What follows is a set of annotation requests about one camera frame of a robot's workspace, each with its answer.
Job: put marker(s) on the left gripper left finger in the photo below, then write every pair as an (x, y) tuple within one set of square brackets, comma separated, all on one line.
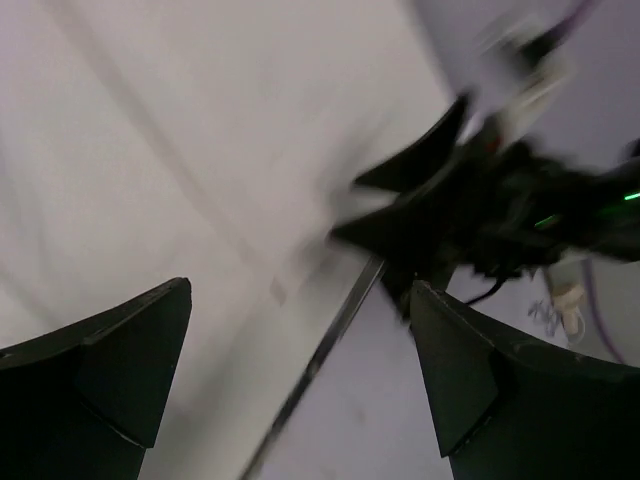
[(86, 401)]

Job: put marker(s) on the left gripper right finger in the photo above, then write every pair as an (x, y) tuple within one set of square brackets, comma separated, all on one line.
[(507, 405)]

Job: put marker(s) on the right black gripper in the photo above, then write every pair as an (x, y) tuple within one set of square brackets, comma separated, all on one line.
[(504, 210)]

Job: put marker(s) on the white green raglan t-shirt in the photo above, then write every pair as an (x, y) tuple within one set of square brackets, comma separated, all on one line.
[(142, 140)]

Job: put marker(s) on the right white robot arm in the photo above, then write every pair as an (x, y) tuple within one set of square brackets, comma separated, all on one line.
[(530, 54)]

